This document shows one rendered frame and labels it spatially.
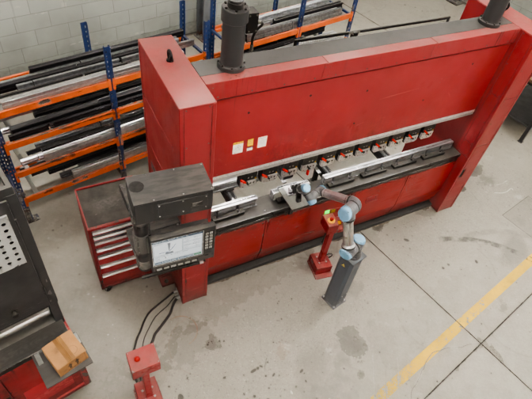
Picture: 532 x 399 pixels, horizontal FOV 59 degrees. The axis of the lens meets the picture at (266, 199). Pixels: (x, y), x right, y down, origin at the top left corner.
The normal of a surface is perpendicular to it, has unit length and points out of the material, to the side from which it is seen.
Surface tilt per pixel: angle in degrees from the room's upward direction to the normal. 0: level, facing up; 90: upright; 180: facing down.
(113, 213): 0
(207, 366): 0
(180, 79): 0
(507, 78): 90
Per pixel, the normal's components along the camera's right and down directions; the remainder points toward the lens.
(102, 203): 0.12, -0.67
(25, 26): 0.62, 0.63
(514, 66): -0.89, 0.26
